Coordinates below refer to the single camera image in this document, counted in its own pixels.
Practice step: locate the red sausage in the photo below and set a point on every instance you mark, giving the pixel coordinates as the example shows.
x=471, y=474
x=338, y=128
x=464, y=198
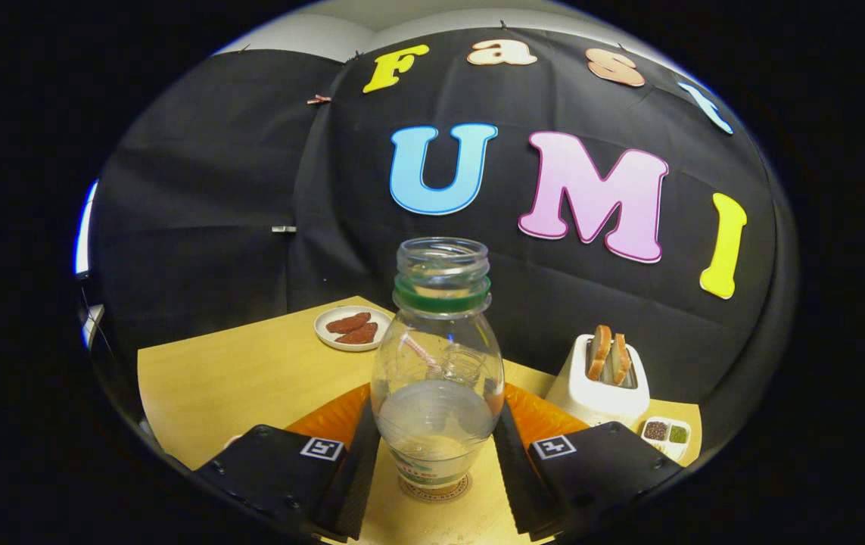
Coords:
x=358, y=334
x=349, y=322

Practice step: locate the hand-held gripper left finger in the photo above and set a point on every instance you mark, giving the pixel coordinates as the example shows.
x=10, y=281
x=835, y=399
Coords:
x=360, y=473

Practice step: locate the toast slice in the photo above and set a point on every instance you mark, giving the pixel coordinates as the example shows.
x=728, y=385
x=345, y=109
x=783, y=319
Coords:
x=621, y=359
x=598, y=352

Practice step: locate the black backdrop cloth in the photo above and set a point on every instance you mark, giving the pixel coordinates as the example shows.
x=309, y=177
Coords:
x=213, y=189

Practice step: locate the wooden table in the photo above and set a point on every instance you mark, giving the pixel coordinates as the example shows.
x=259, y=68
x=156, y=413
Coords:
x=235, y=386

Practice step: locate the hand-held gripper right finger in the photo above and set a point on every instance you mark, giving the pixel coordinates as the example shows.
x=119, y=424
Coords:
x=511, y=477

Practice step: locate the clear plastic juice bottle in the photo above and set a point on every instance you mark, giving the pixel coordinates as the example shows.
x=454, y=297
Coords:
x=436, y=356

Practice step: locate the white divided condiment dish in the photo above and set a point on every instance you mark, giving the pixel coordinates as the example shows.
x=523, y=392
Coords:
x=665, y=446

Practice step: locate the small white plate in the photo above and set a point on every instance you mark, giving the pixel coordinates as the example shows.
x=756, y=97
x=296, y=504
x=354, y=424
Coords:
x=326, y=333

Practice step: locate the white toaster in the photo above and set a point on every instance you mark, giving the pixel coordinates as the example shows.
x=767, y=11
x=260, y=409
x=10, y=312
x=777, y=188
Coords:
x=591, y=397

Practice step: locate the round cork coaster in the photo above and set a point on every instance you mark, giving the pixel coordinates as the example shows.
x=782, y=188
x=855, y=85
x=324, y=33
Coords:
x=432, y=493

